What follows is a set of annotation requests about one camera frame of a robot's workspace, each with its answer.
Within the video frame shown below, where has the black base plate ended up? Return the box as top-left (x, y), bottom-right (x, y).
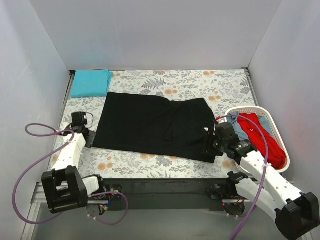
top-left (77, 177), bottom-right (258, 213)

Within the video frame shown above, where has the white laundry basket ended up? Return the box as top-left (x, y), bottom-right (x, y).
top-left (224, 105), bottom-right (291, 175)

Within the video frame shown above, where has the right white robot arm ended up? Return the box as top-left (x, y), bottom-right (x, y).
top-left (203, 122), bottom-right (320, 240)

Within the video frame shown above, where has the blue t shirt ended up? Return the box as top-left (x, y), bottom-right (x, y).
top-left (226, 111), bottom-right (274, 141)

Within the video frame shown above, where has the red t shirt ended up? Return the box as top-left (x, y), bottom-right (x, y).
top-left (237, 113), bottom-right (286, 170)

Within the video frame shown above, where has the aluminium frame rail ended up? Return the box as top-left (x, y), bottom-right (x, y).
top-left (21, 193), bottom-right (246, 240)

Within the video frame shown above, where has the folded teal t shirt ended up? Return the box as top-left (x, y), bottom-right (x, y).
top-left (71, 69), bottom-right (113, 98)

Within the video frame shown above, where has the black t shirt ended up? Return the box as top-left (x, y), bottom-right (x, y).
top-left (92, 92), bottom-right (216, 163)

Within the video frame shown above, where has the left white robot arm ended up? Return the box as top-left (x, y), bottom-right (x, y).
top-left (41, 111), bottom-right (107, 214)

